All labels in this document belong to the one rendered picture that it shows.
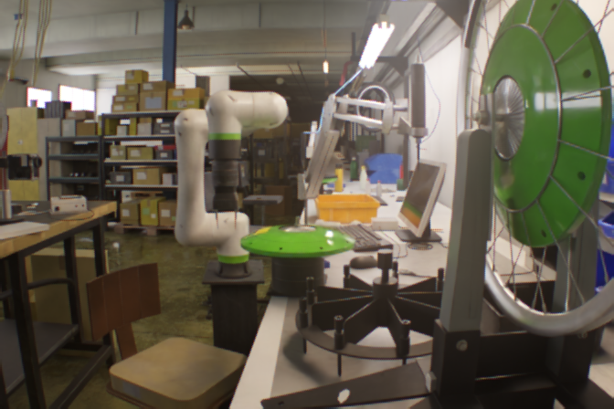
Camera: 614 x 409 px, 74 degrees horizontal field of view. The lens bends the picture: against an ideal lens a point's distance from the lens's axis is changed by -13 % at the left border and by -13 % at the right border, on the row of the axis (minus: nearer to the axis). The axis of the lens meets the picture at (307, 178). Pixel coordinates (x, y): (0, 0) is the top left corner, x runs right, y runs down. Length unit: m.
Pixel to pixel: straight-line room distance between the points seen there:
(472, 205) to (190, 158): 1.30
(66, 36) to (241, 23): 4.17
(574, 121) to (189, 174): 1.45
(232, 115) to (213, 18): 8.96
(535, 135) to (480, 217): 0.12
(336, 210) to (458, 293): 1.81
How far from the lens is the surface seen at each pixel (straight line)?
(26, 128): 8.16
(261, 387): 0.83
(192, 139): 1.71
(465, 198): 0.56
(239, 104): 1.30
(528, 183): 0.54
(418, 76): 1.21
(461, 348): 0.60
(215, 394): 1.46
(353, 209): 2.36
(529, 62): 0.55
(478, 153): 0.56
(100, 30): 11.14
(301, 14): 9.95
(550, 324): 0.55
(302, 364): 0.90
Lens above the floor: 1.33
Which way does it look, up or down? 5 degrees down
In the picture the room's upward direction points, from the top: straight up
